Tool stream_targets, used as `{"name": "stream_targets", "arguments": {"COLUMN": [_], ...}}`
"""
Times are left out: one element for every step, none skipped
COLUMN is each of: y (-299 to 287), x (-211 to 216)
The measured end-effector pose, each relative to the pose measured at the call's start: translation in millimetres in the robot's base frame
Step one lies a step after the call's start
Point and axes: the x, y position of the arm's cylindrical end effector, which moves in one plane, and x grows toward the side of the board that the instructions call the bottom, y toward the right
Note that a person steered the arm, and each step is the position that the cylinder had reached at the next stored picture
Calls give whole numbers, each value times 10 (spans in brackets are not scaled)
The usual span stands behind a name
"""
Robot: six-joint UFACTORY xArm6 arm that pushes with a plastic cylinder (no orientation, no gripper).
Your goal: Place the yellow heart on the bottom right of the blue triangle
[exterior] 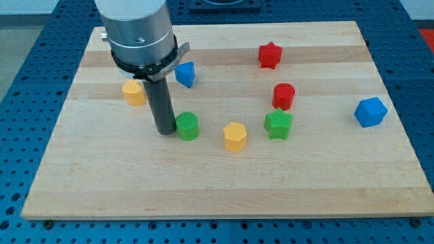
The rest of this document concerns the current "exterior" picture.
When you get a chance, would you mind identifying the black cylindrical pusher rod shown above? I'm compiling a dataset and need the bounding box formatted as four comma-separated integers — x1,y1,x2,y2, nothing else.
143,78,176,136

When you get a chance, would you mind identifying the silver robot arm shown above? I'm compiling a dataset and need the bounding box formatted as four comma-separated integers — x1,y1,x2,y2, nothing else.
95,0,190,135

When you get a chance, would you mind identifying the yellow heart block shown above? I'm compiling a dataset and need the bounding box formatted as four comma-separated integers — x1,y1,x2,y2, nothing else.
122,80,146,106

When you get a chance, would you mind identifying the blue triangle block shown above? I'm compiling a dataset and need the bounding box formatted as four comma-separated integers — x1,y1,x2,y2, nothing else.
175,62,195,89

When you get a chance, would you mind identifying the green cylinder block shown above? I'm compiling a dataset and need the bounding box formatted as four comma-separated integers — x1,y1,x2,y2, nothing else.
176,112,199,141

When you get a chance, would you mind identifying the yellow hexagon block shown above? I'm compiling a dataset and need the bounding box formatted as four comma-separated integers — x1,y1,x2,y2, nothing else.
223,122,247,153

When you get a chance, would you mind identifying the wooden board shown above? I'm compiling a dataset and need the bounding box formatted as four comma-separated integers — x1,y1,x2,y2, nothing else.
21,21,433,220

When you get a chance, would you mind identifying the red star block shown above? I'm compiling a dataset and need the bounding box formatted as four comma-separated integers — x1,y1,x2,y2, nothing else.
258,41,283,69

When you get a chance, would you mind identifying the green star block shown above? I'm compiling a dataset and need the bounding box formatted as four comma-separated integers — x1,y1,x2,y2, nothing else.
264,108,294,140

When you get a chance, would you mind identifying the red cylinder block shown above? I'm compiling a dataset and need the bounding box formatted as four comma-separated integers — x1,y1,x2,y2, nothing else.
272,83,296,110

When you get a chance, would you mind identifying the blue cube block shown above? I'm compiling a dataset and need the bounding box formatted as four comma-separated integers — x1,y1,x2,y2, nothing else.
354,97,388,127

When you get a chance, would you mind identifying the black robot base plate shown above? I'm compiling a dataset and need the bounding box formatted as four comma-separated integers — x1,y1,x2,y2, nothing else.
187,0,261,12

